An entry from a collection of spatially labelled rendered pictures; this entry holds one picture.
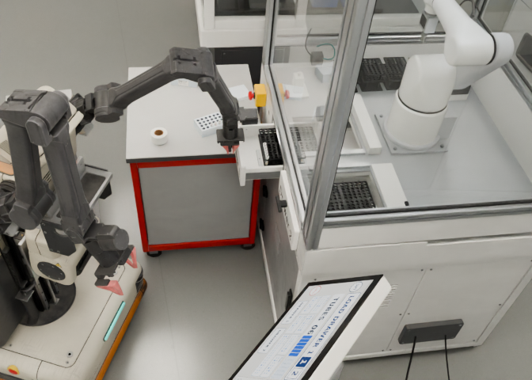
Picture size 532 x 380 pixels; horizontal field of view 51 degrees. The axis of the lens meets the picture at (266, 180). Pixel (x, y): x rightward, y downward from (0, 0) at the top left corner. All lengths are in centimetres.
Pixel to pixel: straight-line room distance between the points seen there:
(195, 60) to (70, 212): 53
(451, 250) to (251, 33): 145
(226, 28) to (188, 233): 101
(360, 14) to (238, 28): 161
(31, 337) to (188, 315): 71
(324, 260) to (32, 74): 282
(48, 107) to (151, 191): 132
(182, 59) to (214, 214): 122
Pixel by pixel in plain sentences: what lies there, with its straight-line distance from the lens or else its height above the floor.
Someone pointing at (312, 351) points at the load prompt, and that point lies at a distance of 141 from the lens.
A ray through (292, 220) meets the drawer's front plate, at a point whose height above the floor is 93.
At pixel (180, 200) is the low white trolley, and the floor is 46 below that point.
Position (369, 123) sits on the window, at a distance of 149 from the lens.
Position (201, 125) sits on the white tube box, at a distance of 244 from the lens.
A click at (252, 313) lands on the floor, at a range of 278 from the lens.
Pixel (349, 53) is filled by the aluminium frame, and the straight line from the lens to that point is 131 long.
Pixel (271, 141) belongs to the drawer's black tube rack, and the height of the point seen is 90.
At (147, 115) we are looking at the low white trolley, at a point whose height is 76.
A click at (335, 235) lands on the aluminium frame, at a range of 180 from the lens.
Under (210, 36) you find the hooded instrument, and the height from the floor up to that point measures 87.
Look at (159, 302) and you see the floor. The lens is 282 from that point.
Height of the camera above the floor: 242
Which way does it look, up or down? 47 degrees down
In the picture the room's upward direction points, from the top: 6 degrees clockwise
